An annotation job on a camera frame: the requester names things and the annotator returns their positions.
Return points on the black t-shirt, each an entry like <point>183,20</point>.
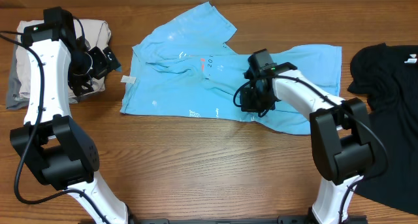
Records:
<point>387,76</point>

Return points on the light blue printed t-shirt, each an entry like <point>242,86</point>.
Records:
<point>185,68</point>

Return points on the folded grey garment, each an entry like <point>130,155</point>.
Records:
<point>11,93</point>

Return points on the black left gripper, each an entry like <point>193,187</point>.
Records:
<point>104,66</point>

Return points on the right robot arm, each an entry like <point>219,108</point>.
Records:
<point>343,146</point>

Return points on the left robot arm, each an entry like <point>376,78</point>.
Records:
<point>56,150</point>

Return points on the folded beige trousers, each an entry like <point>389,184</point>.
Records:
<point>97,33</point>

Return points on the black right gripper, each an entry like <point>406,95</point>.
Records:
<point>247,107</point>

